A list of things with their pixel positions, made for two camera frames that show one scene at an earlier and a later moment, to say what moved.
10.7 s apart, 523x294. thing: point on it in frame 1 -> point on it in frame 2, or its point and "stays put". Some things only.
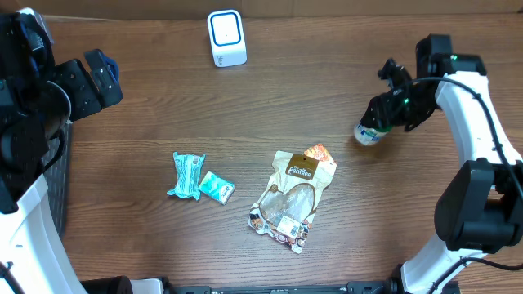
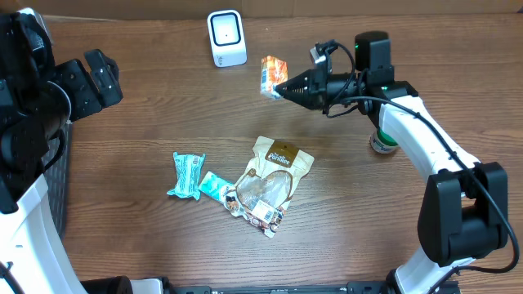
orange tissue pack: [318, 152] -> [274, 71]
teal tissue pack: [216, 188] stays put
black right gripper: [385, 106] -> [316, 82]
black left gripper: [95, 98] stays put
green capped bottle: [369, 135] -> [382, 142]
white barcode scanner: [227, 37] stays put
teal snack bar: [189, 169] stays put
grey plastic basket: [57, 177] stays put
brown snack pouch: [286, 209] -> [263, 194]
